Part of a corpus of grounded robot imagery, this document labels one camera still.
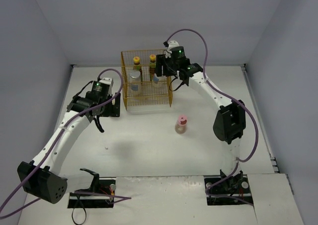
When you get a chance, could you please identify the black loop cable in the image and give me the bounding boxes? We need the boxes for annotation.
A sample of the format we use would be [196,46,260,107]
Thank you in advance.
[71,195,87,223]

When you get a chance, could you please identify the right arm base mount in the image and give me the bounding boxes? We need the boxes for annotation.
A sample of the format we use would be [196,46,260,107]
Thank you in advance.
[206,170,254,206]

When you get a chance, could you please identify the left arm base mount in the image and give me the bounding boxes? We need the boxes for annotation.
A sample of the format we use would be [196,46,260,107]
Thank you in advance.
[68,168,116,209]

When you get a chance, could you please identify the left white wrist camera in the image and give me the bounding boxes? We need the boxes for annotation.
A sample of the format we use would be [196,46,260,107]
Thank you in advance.
[99,77,114,95]

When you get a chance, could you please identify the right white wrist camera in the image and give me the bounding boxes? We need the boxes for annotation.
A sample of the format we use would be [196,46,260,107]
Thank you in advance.
[163,40,179,58]

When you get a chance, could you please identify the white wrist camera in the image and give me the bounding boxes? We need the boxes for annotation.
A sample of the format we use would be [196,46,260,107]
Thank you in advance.
[163,40,179,58]
[99,77,114,95]

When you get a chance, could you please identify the pink lid spice jar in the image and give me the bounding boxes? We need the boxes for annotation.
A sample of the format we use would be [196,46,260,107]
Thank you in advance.
[175,115,187,134]

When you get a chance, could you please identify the yellow cap sauce bottle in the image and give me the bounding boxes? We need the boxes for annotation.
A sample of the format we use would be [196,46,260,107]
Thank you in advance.
[133,56,143,81]
[149,54,156,81]

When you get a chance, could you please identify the yellow wire rack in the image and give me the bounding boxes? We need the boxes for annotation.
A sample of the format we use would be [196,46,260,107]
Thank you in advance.
[121,49,173,109]

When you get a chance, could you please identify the silver lid white shaker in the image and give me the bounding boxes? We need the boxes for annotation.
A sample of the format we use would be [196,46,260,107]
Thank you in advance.
[129,70,142,97]

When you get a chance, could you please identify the white shaker blue label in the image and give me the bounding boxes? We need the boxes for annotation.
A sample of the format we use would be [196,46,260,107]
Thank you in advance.
[152,74,165,89]

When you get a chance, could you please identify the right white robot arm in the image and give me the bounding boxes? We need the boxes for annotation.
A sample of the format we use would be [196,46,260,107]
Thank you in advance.
[155,40,246,191]

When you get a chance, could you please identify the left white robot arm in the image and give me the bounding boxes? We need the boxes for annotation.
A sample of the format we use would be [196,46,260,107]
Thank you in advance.
[17,78,120,204]

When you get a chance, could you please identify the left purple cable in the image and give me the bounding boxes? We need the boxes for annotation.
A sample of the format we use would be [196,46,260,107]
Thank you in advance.
[0,68,132,218]

